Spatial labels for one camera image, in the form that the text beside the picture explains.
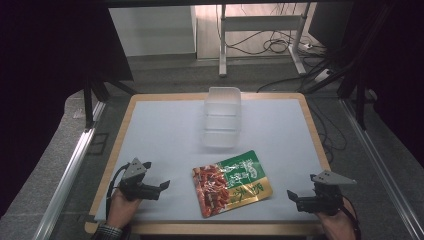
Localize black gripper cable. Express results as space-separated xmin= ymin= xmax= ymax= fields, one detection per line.
xmin=339 ymin=195 xmax=363 ymax=240
xmin=105 ymin=162 xmax=131 ymax=222

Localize black floor cables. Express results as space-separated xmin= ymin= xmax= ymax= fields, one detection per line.
xmin=229 ymin=28 xmax=334 ymax=94

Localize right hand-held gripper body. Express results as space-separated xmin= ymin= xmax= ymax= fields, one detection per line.
xmin=295 ymin=169 xmax=358 ymax=217

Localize dark floor grate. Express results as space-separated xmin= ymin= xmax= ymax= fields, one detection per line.
xmin=86 ymin=132 xmax=110 ymax=156

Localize white metal desk frame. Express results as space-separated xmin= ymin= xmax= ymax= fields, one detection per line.
xmin=217 ymin=3 xmax=308 ymax=78

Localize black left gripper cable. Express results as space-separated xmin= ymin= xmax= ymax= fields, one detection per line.
xmin=105 ymin=162 xmax=131 ymax=222

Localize white cabinet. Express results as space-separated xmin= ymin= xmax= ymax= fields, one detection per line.
xmin=108 ymin=5 xmax=198 ymax=58

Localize red green snack packet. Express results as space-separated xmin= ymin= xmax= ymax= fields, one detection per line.
xmin=191 ymin=149 xmax=274 ymax=219

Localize black metal stand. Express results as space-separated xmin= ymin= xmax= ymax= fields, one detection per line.
xmin=302 ymin=3 xmax=379 ymax=132
xmin=82 ymin=74 xmax=138 ymax=130

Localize person's left hand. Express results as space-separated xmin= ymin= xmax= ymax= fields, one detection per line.
xmin=105 ymin=187 xmax=143 ymax=230

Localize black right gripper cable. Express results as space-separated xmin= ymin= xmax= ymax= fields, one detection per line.
xmin=339 ymin=195 xmax=363 ymax=240

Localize aluminium rail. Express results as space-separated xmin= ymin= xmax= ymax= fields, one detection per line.
xmin=32 ymin=99 xmax=107 ymax=240
xmin=339 ymin=97 xmax=424 ymax=240

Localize clear plastic container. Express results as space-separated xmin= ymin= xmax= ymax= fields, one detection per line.
xmin=201 ymin=86 xmax=242 ymax=150

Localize thin black cable beside table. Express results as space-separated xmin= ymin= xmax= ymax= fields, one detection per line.
xmin=309 ymin=99 xmax=348 ymax=165

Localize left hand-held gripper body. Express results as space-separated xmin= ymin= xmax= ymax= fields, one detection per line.
xmin=118 ymin=157 xmax=162 ymax=202

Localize person's right hand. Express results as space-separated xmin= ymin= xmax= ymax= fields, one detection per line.
xmin=315 ymin=199 xmax=357 ymax=240

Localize dark curtain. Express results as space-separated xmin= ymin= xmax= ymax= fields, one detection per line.
xmin=0 ymin=0 xmax=135 ymax=218
xmin=346 ymin=0 xmax=424 ymax=168

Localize white power strip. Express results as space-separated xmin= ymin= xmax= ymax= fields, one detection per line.
xmin=313 ymin=68 xmax=335 ymax=84

